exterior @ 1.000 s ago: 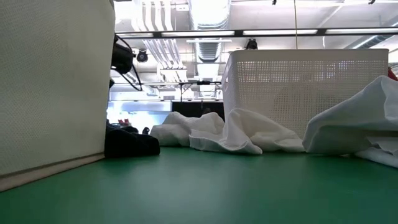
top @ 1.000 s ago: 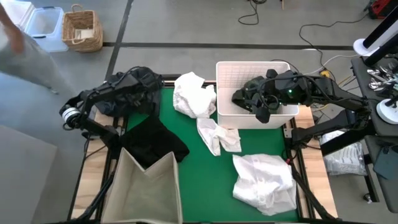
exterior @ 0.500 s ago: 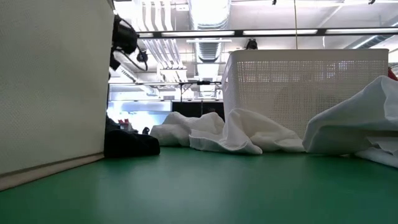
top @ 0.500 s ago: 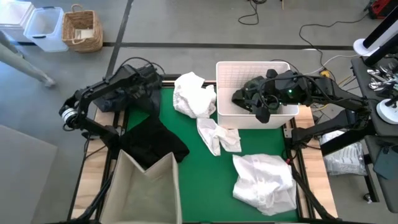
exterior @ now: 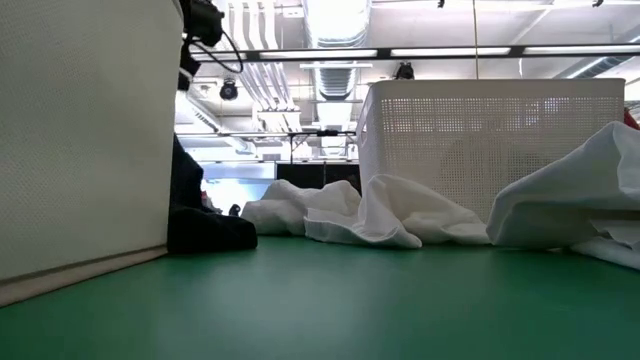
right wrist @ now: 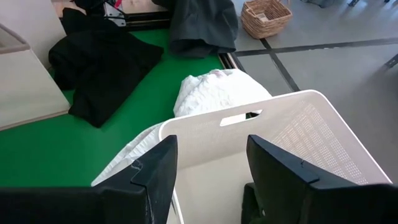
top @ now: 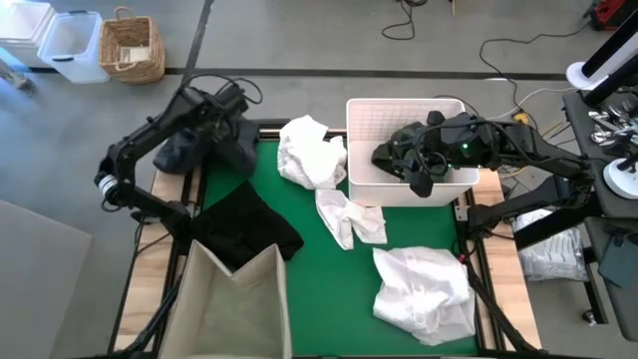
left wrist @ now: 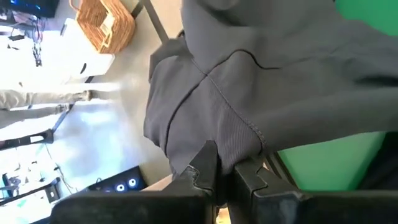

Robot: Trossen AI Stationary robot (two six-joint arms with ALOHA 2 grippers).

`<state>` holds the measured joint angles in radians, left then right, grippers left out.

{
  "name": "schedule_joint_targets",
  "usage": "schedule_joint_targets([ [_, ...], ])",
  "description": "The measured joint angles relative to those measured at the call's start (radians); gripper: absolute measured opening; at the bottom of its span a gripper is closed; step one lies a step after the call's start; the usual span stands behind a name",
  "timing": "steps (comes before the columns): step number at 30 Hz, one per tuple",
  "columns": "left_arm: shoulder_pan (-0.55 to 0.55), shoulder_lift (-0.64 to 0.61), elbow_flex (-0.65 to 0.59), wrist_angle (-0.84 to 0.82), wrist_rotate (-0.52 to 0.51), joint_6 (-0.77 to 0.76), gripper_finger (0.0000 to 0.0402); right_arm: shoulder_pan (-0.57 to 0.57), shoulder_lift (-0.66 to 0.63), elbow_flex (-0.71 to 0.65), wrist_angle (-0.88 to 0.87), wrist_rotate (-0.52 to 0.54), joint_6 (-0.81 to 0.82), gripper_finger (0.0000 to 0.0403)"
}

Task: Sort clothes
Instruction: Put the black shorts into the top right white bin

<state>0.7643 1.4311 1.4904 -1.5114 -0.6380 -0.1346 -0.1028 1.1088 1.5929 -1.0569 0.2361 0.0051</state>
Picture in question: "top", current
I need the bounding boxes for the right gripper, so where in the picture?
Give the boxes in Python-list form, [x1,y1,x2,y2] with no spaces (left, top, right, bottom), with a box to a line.
[408,110,487,198]

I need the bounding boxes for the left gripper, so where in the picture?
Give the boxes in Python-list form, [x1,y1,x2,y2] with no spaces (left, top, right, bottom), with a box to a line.
[198,84,249,144]

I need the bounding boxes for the dark grey bulky jacket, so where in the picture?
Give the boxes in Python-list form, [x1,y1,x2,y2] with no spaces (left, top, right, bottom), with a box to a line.
[152,117,260,176]

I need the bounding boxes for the white textured towel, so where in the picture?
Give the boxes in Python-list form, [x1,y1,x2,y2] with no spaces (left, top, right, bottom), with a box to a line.
[276,115,349,190]

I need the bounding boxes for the black garment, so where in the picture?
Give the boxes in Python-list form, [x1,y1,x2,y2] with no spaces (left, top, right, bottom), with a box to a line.
[191,179,305,273]

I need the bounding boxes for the small white cloth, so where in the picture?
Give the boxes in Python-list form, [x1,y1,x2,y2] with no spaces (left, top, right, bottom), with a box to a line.
[314,187,389,251]

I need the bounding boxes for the white shirt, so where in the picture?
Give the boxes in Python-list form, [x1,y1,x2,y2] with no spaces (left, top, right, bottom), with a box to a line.
[372,244,478,348]

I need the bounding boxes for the black ribbed bar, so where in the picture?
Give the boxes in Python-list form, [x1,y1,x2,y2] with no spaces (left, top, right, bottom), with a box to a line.
[257,118,293,132]

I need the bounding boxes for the white perforated plastic basket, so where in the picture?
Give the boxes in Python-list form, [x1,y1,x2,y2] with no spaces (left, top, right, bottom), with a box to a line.
[345,97,480,208]

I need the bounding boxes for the wicker basket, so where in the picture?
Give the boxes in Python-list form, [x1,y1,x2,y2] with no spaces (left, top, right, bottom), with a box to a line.
[98,5,166,85]

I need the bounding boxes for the black side table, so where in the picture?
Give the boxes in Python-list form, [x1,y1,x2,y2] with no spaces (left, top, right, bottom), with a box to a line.
[512,89,638,343]

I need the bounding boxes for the white base pole stand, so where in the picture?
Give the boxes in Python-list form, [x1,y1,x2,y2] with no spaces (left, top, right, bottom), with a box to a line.
[565,9,638,92]

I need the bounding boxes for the silver metal parts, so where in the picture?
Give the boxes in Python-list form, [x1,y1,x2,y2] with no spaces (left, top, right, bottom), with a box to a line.
[587,108,638,149]

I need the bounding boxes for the clear plastic bag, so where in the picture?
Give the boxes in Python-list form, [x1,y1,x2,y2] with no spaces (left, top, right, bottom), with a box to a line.
[511,207,590,283]

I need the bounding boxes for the clear plastic storage bin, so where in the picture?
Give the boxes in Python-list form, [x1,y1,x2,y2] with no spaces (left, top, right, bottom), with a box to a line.
[37,10,111,85]

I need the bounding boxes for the black pole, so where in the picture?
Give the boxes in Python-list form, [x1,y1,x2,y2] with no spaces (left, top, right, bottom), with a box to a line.
[581,52,638,108]

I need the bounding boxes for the white round base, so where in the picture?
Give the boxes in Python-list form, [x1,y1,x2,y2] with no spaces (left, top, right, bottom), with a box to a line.
[601,157,638,200]

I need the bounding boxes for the green table mat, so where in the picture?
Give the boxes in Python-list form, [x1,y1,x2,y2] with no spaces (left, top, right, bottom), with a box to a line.
[201,141,480,358]

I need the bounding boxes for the beige fabric storage bin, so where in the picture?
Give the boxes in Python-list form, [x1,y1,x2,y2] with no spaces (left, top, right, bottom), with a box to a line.
[158,238,294,359]

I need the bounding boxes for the dark teal case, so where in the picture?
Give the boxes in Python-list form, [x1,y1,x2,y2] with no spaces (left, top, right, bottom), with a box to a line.
[597,233,638,289]

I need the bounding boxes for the red toolbox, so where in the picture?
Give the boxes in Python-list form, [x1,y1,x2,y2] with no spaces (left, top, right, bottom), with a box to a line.
[590,0,638,31]

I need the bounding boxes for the person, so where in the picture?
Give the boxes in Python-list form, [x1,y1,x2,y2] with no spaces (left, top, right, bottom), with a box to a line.
[0,58,36,95]

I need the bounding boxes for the white plastic storage bin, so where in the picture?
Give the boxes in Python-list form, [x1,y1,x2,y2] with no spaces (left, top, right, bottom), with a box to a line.
[0,0,57,69]

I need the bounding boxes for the grey box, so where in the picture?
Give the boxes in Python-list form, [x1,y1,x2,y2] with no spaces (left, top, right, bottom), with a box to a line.
[0,198,94,359]

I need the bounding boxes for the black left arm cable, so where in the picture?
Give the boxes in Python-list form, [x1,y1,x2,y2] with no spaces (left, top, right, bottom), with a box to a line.
[181,73,264,106]

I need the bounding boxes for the long black floor cable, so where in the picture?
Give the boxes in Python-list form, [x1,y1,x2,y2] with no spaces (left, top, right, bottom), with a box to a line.
[478,22,594,116]

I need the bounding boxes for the white floor cable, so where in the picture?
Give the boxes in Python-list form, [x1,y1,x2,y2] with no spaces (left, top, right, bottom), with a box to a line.
[480,87,577,129]

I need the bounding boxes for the looped black floor cable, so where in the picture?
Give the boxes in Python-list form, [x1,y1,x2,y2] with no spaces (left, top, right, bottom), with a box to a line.
[381,0,430,42]

